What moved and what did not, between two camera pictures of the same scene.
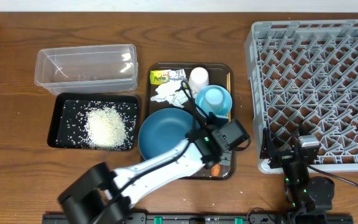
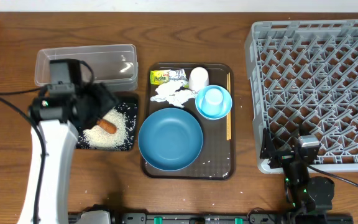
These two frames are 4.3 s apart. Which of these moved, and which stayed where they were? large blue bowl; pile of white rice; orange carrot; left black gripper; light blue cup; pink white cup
Moved: left black gripper; orange carrot
Stayed: light blue cup; pink white cup; pile of white rice; large blue bowl
